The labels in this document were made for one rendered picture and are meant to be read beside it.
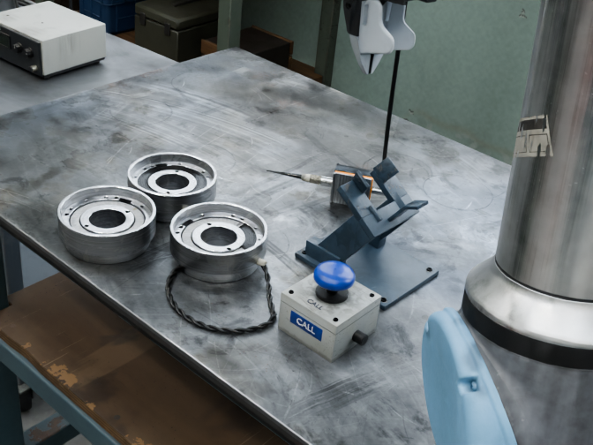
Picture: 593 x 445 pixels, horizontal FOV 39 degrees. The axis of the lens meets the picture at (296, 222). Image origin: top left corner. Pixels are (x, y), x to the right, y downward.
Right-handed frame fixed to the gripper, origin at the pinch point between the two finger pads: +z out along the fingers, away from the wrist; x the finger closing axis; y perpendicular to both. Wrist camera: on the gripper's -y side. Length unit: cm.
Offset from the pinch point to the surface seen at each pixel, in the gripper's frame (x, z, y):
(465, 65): 134, 42, -74
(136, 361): -22, 43, -14
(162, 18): 86, 45, -159
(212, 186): -17.5, 14.3, -5.6
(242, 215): -17.8, 15.4, 0.3
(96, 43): 11, 21, -76
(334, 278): -22.5, 12.3, 19.1
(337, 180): -3.1, 14.4, 1.0
